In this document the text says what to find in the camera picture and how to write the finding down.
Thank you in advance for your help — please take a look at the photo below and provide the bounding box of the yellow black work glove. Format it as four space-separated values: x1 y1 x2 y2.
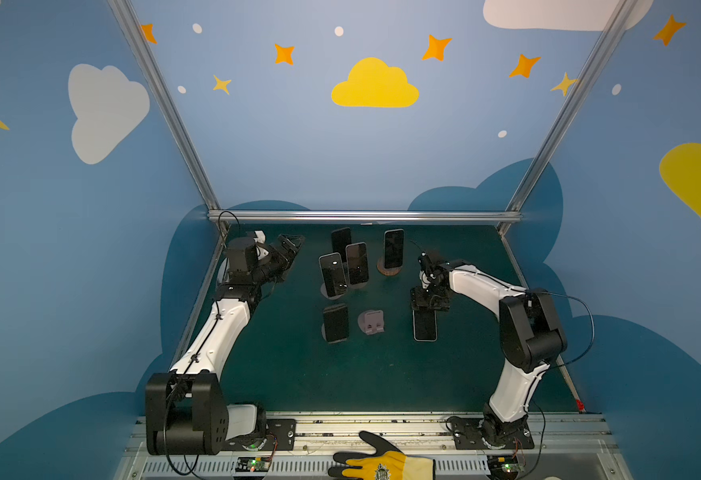
328 430 435 480

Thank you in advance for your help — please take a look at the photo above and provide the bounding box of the left green circuit board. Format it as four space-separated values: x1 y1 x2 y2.
234 457 272 474

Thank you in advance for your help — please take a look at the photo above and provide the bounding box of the green circuit board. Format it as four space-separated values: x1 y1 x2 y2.
486 456 520 480
234 457 272 474

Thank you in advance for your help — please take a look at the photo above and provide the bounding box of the round wooden phone stand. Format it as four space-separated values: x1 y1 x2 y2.
376 257 401 277

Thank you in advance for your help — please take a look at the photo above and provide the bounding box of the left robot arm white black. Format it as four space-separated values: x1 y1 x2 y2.
146 231 304 457

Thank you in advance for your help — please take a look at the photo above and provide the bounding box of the black phone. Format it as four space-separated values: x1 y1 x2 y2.
383 229 404 270
330 227 352 262
322 303 350 344

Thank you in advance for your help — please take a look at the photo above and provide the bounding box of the pink phone middle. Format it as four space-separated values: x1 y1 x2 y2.
346 242 369 287

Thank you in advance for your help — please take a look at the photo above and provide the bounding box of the silver phone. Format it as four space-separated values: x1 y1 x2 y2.
318 252 348 299

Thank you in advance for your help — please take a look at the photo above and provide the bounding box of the black phone on wooden stand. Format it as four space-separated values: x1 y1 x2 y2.
383 229 404 270

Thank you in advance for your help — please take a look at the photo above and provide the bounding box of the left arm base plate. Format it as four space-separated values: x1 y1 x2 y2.
222 418 296 452

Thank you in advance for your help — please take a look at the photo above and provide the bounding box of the grey phone stand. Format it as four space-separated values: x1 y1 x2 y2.
357 310 384 336

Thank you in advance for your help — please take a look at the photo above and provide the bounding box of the aluminium frame rear bar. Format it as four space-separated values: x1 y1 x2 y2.
230 210 521 224

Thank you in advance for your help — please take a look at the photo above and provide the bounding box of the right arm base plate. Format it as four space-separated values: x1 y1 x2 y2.
445 416 534 450

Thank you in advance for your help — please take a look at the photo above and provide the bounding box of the aluminium frame left post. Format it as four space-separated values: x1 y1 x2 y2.
108 0 220 210

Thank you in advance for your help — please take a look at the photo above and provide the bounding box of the right green circuit board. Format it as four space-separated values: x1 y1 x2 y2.
486 456 520 480

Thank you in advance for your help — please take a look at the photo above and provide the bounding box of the aluminium frame post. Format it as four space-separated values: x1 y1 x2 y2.
108 0 220 210
506 0 638 217

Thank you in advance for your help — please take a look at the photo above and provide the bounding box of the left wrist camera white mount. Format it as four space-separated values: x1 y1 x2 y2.
250 230 268 260

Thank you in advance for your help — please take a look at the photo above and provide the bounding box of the aluminium frame right post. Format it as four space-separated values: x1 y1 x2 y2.
506 0 638 217

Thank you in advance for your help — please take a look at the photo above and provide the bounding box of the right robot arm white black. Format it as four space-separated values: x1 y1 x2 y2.
410 253 567 445

